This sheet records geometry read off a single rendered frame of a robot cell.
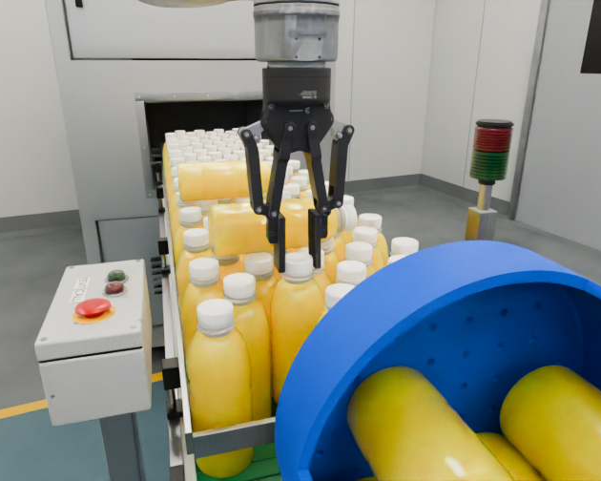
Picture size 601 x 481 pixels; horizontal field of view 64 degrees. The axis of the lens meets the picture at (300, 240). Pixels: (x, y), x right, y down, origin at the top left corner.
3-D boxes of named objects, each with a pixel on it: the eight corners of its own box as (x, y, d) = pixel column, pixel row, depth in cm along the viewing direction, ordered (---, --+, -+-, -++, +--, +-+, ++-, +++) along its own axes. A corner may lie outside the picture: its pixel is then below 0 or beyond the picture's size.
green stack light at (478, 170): (483, 181, 84) (487, 154, 82) (462, 174, 90) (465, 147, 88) (514, 179, 86) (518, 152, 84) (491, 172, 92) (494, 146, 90)
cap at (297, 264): (277, 274, 60) (277, 261, 59) (288, 262, 63) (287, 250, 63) (307, 279, 59) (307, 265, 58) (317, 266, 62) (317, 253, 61)
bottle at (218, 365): (244, 429, 64) (238, 299, 57) (262, 469, 58) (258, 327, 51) (190, 446, 61) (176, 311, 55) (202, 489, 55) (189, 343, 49)
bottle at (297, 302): (264, 407, 65) (259, 277, 59) (282, 376, 72) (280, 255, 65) (315, 418, 63) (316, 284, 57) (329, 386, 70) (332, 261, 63)
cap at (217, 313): (228, 309, 56) (227, 295, 55) (238, 325, 52) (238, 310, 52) (194, 316, 54) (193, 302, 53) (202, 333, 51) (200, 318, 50)
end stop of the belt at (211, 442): (195, 459, 53) (193, 437, 52) (194, 453, 54) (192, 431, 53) (507, 394, 63) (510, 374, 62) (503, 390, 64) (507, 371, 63)
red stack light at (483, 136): (487, 153, 82) (489, 129, 81) (465, 147, 88) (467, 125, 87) (518, 151, 84) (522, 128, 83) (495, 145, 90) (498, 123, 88)
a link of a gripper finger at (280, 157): (298, 124, 53) (285, 121, 52) (279, 221, 56) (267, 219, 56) (289, 120, 56) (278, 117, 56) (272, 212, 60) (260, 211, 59)
